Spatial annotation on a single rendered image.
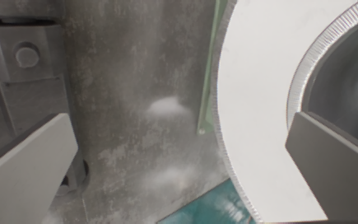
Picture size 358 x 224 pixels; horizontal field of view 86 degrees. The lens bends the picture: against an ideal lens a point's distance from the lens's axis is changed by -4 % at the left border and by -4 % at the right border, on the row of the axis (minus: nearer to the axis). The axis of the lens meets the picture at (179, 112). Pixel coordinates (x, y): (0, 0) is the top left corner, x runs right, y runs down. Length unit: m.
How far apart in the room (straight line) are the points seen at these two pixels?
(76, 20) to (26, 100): 0.30
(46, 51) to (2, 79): 0.10
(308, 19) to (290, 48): 0.08
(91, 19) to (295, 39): 0.59
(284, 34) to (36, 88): 0.63
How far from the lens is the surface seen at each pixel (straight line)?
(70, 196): 0.74
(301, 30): 0.61
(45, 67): 0.51
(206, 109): 1.13
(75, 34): 0.72
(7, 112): 0.57
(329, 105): 0.85
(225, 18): 0.75
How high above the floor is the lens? 0.71
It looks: 43 degrees down
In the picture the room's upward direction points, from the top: 125 degrees clockwise
